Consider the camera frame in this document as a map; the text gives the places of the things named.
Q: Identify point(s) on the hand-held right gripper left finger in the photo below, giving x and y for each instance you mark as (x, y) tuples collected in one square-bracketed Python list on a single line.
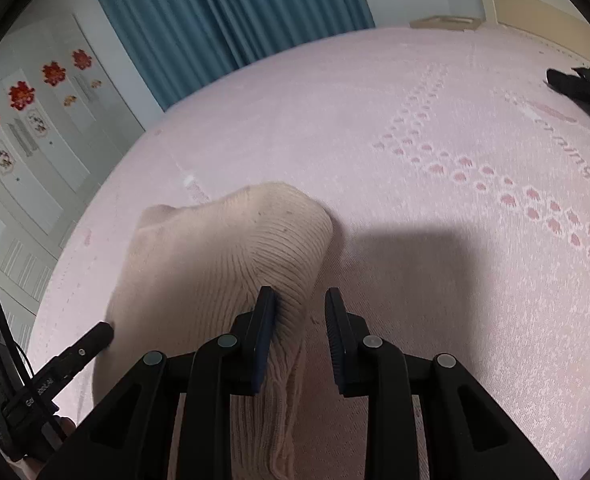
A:
[(262, 341)]

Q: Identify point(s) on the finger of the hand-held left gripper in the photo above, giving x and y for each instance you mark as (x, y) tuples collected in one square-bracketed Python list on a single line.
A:
[(85, 343)]

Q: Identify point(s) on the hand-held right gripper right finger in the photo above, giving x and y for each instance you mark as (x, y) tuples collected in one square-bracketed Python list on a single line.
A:
[(336, 346)]

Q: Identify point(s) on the beige knit sweater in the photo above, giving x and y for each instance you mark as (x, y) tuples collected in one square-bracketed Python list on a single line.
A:
[(225, 240)]

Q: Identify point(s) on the white wardrobe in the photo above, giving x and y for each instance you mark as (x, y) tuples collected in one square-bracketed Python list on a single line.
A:
[(75, 160)]

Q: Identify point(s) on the small pale picture sticker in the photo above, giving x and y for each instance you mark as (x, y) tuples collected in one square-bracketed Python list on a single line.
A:
[(2, 158), (70, 101), (95, 83), (36, 123)]

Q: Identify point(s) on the pink printed bed sheet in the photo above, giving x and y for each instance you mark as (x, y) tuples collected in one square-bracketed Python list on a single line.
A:
[(375, 135)]

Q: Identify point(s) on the red flower sticker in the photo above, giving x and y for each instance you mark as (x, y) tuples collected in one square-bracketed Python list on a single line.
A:
[(81, 59), (21, 95), (53, 73)]

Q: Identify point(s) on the blue curtain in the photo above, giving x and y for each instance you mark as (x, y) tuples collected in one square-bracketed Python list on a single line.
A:
[(225, 10)]

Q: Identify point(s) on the flat cardboard box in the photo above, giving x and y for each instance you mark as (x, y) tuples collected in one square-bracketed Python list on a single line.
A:
[(445, 22)]

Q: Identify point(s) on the cream wooden headboard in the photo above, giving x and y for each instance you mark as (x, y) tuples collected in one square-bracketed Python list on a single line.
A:
[(540, 15)]

